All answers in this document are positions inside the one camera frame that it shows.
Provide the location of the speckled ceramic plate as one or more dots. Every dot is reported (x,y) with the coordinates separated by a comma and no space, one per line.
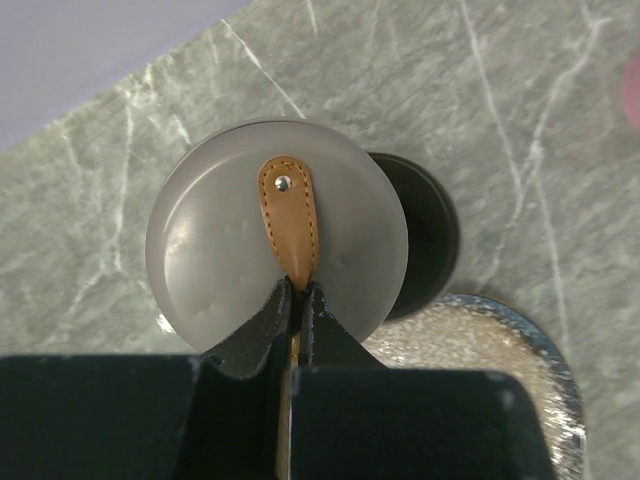
(466,331)

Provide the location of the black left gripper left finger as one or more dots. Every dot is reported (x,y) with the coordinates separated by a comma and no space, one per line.
(200,416)

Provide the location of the pink cup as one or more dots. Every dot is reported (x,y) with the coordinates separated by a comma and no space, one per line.
(631,93)

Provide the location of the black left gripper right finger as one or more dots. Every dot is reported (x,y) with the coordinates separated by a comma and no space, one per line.
(353,418)

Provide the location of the grey cup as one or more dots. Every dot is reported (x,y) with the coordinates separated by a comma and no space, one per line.
(434,232)

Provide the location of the grey round lid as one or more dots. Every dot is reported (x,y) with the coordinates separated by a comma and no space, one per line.
(210,263)

